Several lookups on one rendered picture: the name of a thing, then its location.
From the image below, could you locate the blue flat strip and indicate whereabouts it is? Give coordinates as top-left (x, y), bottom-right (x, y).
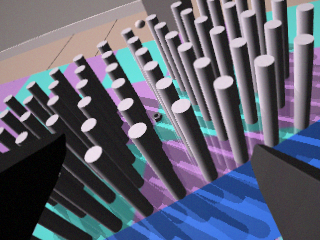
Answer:
top-left (104, 120), bottom-right (320, 240)

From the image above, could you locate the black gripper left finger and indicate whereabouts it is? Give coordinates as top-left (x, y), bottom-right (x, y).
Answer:
top-left (0, 133), bottom-right (67, 240)

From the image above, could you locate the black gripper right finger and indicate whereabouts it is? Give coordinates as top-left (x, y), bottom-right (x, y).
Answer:
top-left (250, 144), bottom-right (320, 240)

